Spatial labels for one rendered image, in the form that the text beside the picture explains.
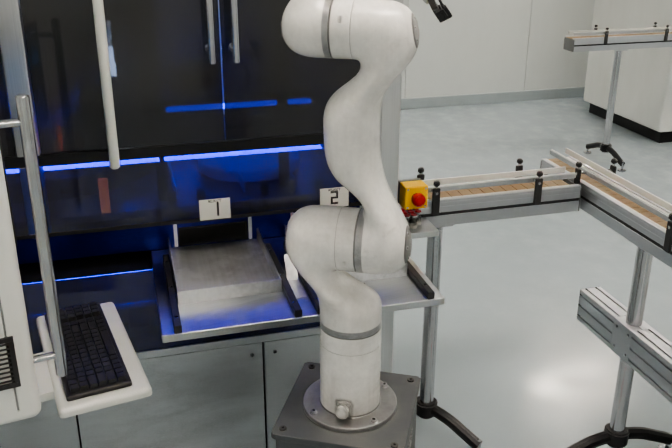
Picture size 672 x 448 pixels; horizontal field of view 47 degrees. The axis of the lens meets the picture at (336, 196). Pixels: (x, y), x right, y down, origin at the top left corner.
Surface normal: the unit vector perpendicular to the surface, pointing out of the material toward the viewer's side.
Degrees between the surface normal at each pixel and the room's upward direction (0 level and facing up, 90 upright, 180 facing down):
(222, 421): 90
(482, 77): 90
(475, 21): 90
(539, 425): 0
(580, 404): 0
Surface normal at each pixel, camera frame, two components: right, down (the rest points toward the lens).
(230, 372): 0.27, 0.35
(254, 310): 0.00, -0.93
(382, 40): -0.18, 0.36
